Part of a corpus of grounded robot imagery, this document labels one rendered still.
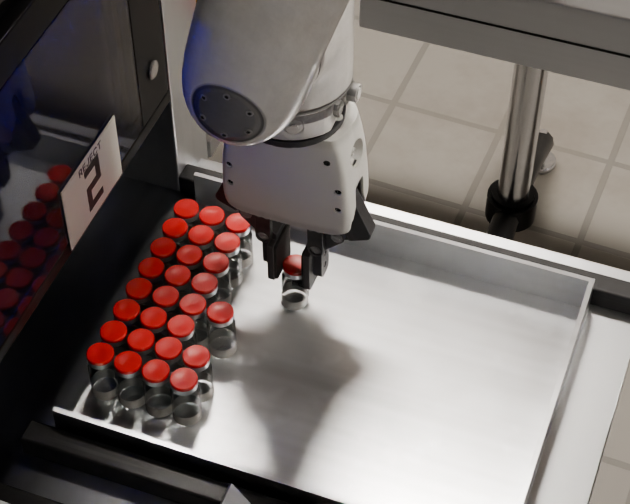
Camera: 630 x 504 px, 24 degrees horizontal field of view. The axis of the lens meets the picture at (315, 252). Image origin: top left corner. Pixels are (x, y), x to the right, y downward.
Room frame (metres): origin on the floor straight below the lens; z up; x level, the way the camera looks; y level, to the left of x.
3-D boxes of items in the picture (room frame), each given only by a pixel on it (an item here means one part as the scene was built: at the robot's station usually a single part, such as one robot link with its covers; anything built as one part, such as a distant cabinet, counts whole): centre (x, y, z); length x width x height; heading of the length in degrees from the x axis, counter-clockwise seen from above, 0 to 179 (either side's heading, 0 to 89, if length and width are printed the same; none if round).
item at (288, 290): (0.75, 0.02, 0.90); 0.02 x 0.02 x 0.04
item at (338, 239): (0.74, -0.01, 0.95); 0.03 x 0.03 x 0.07; 70
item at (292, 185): (0.75, 0.02, 1.05); 0.10 x 0.07 x 0.11; 70
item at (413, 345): (0.68, -0.01, 0.90); 0.34 x 0.26 x 0.04; 70
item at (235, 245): (0.72, 0.09, 0.91); 0.18 x 0.02 x 0.05; 160
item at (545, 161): (1.59, -0.31, 0.07); 0.50 x 0.08 x 0.14; 160
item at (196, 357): (0.66, 0.09, 0.91); 0.02 x 0.02 x 0.05
